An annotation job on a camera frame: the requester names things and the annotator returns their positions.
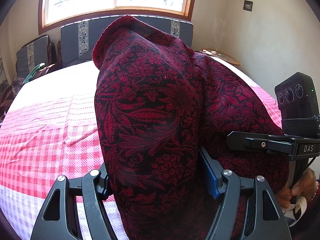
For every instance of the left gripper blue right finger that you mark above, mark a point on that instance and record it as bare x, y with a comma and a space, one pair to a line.
264, 218

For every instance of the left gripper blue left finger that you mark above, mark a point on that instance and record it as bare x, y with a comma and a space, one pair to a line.
73, 205

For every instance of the dark red floral sweater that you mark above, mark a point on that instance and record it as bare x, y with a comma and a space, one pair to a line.
158, 183

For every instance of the green clothes hanger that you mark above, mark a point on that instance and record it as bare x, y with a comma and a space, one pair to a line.
33, 72

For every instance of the person's right hand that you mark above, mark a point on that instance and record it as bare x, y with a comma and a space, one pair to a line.
307, 186

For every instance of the pink white checkered bedspread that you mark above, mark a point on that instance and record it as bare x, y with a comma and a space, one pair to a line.
51, 129

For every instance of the painted folding screen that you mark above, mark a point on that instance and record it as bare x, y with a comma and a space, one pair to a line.
4, 83

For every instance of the blue cushioned wooden armchair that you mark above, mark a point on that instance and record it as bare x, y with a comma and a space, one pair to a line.
37, 51

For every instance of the blue grey padded headboard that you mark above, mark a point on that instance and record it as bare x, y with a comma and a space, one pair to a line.
81, 41

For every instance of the wooden framed window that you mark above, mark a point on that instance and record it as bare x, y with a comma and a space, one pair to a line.
55, 13

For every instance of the dark wall switch plate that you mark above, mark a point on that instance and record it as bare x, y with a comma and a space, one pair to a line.
248, 5

